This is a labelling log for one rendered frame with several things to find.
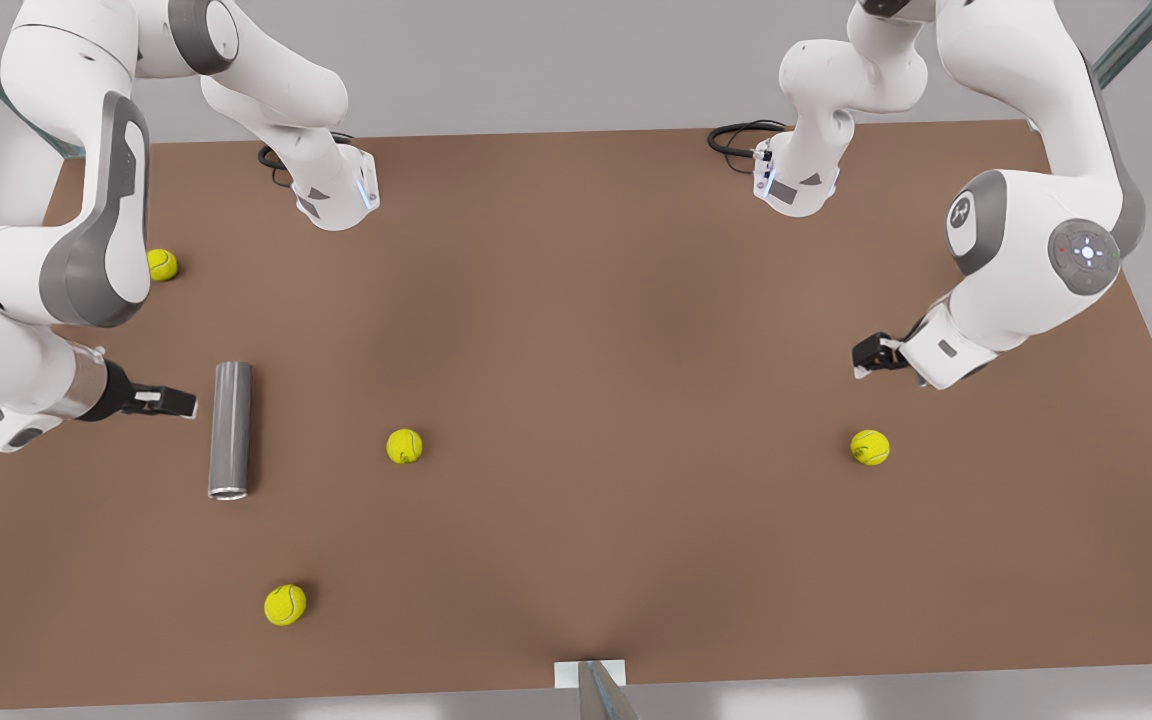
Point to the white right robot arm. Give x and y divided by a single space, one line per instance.
86 230

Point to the grey metal tennis tube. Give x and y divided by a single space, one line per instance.
230 430

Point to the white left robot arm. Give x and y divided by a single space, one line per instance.
1026 240

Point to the yellow tennis ball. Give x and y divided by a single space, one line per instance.
285 605
162 264
869 447
404 446

